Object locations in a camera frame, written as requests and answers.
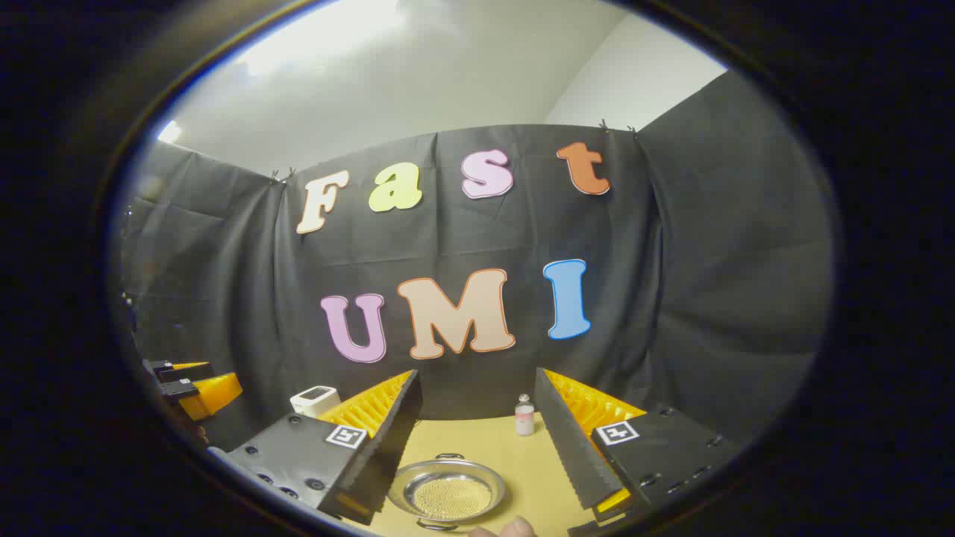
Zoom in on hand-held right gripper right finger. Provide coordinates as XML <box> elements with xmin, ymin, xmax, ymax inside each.
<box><xmin>534</xmin><ymin>368</ymin><xmax>741</xmax><ymax>524</ymax></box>

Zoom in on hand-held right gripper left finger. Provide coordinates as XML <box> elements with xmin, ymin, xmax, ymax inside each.
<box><xmin>224</xmin><ymin>369</ymin><xmax>423</xmax><ymax>524</ymax></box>

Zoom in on stainless steel pot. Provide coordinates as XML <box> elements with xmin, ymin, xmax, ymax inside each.
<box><xmin>388</xmin><ymin>453</ymin><xmax>506</xmax><ymax>532</ymax></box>

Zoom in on pile of yellow soybeans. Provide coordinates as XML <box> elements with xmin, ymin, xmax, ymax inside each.
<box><xmin>413</xmin><ymin>477</ymin><xmax>493</xmax><ymax>521</ymax></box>

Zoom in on white toaster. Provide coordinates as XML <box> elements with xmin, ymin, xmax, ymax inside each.
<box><xmin>290</xmin><ymin>386</ymin><xmax>341</xmax><ymax>418</ymax></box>

